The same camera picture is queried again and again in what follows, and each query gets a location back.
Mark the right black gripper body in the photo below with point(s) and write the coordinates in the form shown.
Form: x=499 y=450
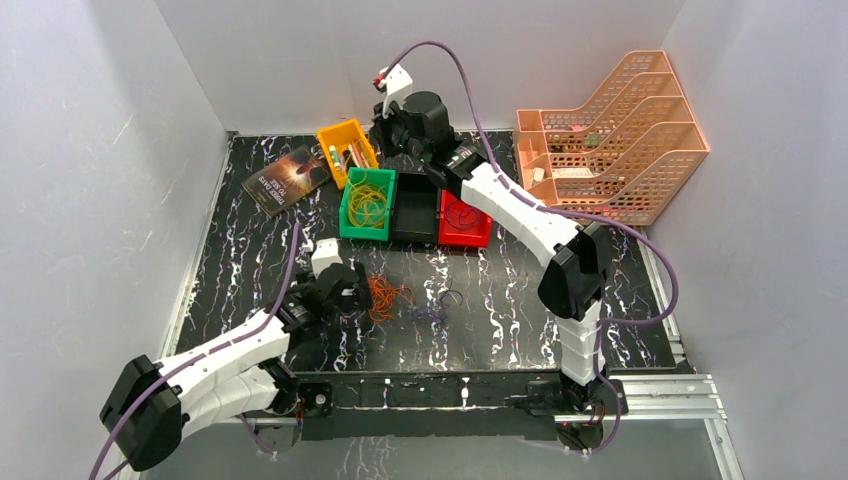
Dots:
x=393 y=136

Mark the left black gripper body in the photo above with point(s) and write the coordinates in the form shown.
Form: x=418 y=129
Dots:
x=357 y=288

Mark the green plastic bin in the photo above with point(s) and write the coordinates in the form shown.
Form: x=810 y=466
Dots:
x=366 y=204

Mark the black plastic bin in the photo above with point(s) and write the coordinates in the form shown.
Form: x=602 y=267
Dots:
x=414 y=216

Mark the red plastic bin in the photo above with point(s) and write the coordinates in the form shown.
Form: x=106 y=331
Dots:
x=462 y=225

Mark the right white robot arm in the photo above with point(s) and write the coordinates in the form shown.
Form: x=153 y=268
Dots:
x=576 y=259

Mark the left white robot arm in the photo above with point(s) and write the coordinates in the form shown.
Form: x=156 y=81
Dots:
x=154 y=405

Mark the markers in yellow bin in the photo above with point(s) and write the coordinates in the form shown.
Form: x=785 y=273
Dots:
x=350 y=155

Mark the yellow plastic bin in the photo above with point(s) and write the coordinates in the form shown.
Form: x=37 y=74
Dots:
x=339 y=134

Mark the dark paperback book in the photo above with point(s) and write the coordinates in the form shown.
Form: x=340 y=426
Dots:
x=287 y=180

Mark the peach plastic file rack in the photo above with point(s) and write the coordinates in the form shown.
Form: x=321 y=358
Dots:
x=624 y=154

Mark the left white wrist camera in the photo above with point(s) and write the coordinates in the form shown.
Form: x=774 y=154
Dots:
x=325 y=253

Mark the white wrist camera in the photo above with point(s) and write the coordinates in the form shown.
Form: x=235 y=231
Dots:
x=325 y=253
x=395 y=85

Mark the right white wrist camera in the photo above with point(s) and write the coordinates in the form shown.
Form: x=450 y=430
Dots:
x=395 y=85

